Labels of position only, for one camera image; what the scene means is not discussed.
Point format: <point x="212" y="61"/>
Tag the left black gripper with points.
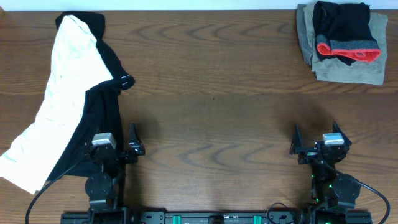
<point x="138" y="150"/>

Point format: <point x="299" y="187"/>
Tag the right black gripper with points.
<point x="296" y="146"/>

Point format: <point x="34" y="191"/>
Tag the white t-shirt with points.
<point x="76" y="67"/>

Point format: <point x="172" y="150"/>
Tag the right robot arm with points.
<point x="335" y="194"/>

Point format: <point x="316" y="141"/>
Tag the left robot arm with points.
<point x="106" y="187"/>

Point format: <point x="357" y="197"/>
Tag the black t-shirt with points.
<point x="101" y="109"/>

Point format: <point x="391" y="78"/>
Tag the folded olive grey garment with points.
<point x="334" y="70"/>

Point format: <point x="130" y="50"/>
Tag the black garment with red trim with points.
<point x="342" y="31"/>

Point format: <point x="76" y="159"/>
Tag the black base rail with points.
<point x="277" y="217"/>

